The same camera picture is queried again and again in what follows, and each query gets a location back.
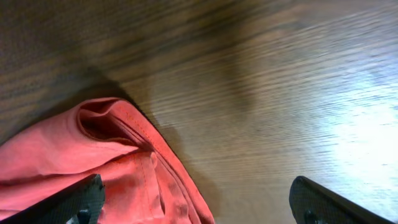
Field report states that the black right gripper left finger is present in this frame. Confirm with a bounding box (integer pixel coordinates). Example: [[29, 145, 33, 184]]
[[1, 174, 105, 224]]

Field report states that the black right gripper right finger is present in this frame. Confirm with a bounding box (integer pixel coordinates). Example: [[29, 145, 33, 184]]
[[289, 176, 394, 224]]

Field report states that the orange FRAM t-shirt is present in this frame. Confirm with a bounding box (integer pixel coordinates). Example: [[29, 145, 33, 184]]
[[1, 98, 214, 223]]

